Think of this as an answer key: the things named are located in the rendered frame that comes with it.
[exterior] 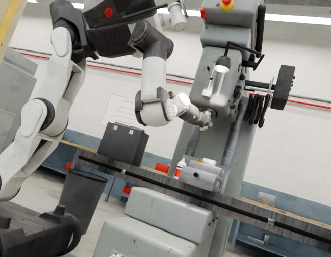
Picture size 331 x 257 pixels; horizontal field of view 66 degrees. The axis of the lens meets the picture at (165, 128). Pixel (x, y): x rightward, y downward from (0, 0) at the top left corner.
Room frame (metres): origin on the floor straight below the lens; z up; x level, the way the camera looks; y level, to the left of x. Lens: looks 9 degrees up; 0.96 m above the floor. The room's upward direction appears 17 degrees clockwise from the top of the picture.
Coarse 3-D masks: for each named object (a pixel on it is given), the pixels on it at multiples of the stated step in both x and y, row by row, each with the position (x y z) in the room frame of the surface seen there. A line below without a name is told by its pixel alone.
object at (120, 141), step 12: (108, 132) 1.42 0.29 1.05; (120, 132) 1.40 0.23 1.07; (132, 132) 1.37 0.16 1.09; (144, 132) 1.43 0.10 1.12; (108, 144) 1.41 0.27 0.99; (120, 144) 1.39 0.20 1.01; (132, 144) 1.37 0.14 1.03; (144, 144) 1.44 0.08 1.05; (108, 156) 1.40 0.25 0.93; (120, 156) 1.38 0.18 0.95; (132, 156) 1.36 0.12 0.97
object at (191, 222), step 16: (144, 192) 1.09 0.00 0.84; (128, 208) 1.11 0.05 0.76; (144, 208) 1.09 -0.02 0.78; (160, 208) 1.06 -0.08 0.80; (176, 208) 1.04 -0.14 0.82; (192, 208) 1.02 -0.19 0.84; (160, 224) 1.06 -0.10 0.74; (176, 224) 1.03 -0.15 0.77; (192, 224) 1.01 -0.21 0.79; (208, 224) 1.08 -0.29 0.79; (192, 240) 1.01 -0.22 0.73
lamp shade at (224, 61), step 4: (220, 56) 1.05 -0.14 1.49; (224, 56) 1.04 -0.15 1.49; (216, 60) 1.06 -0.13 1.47; (220, 60) 1.04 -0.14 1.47; (224, 60) 1.04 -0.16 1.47; (228, 60) 1.04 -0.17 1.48; (216, 64) 1.05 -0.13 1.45; (220, 64) 1.04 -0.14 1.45; (224, 64) 1.04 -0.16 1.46; (228, 64) 1.04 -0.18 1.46; (216, 68) 1.10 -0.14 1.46; (220, 68) 1.11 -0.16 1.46; (224, 68) 1.10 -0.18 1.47; (228, 68) 1.05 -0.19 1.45; (224, 72) 1.10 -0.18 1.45
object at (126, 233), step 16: (112, 224) 0.94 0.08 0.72; (128, 224) 0.98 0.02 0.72; (144, 224) 1.05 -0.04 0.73; (112, 240) 0.93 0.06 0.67; (128, 240) 0.91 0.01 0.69; (144, 240) 0.89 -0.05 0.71; (160, 240) 0.90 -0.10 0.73; (176, 240) 0.97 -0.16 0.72; (208, 240) 1.36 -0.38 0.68; (96, 256) 0.95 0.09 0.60; (144, 256) 0.89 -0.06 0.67; (160, 256) 0.87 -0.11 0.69; (176, 256) 0.85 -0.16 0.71; (192, 256) 0.96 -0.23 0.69
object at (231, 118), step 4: (240, 80) 1.35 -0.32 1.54; (244, 80) 1.40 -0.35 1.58; (240, 84) 1.35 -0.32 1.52; (244, 84) 1.46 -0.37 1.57; (240, 96) 1.42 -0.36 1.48; (240, 100) 1.44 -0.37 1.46; (236, 104) 1.35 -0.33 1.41; (236, 108) 1.38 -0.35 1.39; (232, 112) 1.35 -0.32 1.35; (236, 112) 1.43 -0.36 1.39; (212, 116) 1.51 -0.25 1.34; (228, 116) 1.40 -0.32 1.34; (232, 116) 1.38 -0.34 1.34; (236, 116) 1.48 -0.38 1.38; (224, 120) 1.51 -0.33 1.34; (228, 120) 1.48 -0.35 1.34; (232, 120) 1.46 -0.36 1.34
